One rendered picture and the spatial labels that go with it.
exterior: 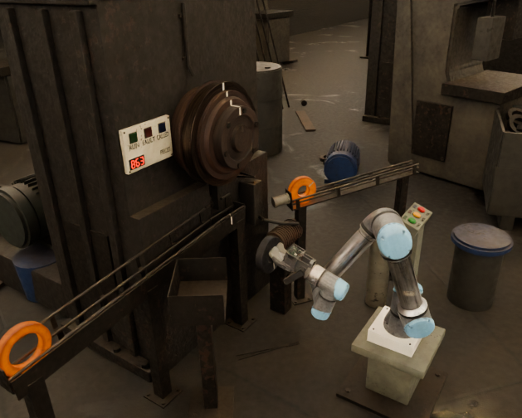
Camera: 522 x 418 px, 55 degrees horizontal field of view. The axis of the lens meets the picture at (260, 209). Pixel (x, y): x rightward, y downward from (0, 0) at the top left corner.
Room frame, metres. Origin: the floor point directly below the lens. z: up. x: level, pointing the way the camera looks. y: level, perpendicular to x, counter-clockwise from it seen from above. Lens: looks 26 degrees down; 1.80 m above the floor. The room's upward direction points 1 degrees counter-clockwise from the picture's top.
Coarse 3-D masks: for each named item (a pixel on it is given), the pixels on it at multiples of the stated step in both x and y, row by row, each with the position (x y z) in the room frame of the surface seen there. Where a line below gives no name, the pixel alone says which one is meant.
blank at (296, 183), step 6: (294, 180) 2.43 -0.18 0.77; (300, 180) 2.42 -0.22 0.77; (306, 180) 2.43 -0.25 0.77; (312, 180) 2.44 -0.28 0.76; (294, 186) 2.41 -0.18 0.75; (300, 186) 2.42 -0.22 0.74; (306, 186) 2.45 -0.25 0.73; (312, 186) 2.44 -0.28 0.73; (294, 192) 2.41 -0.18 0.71; (306, 192) 2.45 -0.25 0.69; (312, 192) 2.44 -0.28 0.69; (294, 198) 2.41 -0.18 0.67; (306, 198) 2.43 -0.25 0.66
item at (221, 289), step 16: (176, 272) 1.69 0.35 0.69; (192, 272) 1.75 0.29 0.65; (208, 272) 1.75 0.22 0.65; (224, 272) 1.75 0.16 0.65; (176, 288) 1.65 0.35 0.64; (192, 288) 1.70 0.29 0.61; (208, 288) 1.70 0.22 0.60; (224, 288) 1.70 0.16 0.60; (176, 304) 1.49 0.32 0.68; (192, 304) 1.49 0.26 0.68; (208, 304) 1.49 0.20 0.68; (224, 304) 1.60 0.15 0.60; (176, 320) 1.49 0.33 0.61; (192, 320) 1.49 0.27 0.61; (208, 320) 1.49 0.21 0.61; (224, 320) 1.49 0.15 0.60; (208, 336) 1.61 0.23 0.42; (208, 352) 1.61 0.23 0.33; (208, 368) 1.61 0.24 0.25; (208, 384) 1.61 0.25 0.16; (192, 400) 1.67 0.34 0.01; (208, 400) 1.61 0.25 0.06; (224, 400) 1.66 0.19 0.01; (192, 416) 1.57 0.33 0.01; (208, 416) 1.57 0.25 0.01; (224, 416) 1.57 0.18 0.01
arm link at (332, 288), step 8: (328, 272) 1.60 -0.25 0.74; (320, 280) 1.57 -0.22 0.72; (328, 280) 1.56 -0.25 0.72; (336, 280) 1.56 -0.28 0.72; (320, 288) 1.57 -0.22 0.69; (328, 288) 1.55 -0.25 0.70; (336, 288) 1.54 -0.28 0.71; (344, 288) 1.53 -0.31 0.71; (328, 296) 1.54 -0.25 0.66; (336, 296) 1.53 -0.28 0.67; (344, 296) 1.56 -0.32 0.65
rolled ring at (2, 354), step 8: (16, 328) 1.27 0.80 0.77; (24, 328) 1.28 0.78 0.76; (32, 328) 1.30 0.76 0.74; (40, 328) 1.32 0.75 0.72; (8, 336) 1.25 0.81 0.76; (16, 336) 1.26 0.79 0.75; (40, 336) 1.32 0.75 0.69; (48, 336) 1.34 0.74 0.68; (0, 344) 1.23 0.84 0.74; (8, 344) 1.23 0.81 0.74; (40, 344) 1.33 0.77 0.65; (48, 344) 1.33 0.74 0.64; (0, 352) 1.21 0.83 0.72; (8, 352) 1.23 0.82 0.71; (40, 352) 1.31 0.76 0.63; (48, 352) 1.33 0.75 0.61; (0, 360) 1.20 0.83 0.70; (8, 360) 1.22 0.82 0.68; (8, 368) 1.22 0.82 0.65; (16, 368) 1.23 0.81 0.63; (8, 376) 1.21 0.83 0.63
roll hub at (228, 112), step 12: (228, 108) 2.10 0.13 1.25; (228, 120) 2.04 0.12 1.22; (240, 120) 2.12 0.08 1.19; (252, 120) 2.18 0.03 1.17; (216, 132) 2.02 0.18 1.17; (228, 132) 2.05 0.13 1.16; (240, 132) 2.09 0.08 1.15; (252, 132) 2.19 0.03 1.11; (216, 144) 2.01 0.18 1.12; (228, 144) 2.05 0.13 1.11; (240, 144) 2.09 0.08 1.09; (252, 144) 2.18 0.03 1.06; (216, 156) 2.02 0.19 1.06; (228, 156) 2.03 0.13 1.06; (240, 156) 2.11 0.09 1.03
